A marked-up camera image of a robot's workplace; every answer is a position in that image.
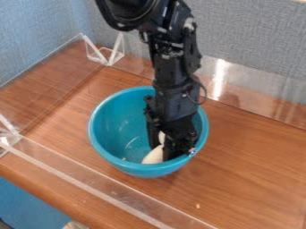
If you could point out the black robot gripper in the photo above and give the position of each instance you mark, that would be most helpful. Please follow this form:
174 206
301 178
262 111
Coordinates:
170 109

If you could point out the white brown toy mushroom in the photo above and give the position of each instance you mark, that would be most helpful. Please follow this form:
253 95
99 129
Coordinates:
155 156

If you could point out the blue plastic bowl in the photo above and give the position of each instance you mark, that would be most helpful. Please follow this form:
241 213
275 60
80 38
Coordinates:
118 134

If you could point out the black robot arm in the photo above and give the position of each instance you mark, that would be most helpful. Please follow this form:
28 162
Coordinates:
167 29

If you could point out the clear acrylic back barrier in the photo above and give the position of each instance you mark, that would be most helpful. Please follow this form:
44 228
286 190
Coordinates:
259 92

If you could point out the clear acrylic barrier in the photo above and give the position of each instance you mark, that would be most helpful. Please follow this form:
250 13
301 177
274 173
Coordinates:
259 92
118 194
39 89

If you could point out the clear acrylic front barrier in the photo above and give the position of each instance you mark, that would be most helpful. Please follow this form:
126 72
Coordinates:
118 194

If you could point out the clear acrylic left barrier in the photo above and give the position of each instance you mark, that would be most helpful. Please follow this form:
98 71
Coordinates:
39 89

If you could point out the clear acrylic corner bracket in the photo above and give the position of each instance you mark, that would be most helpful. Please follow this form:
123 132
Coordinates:
103 55

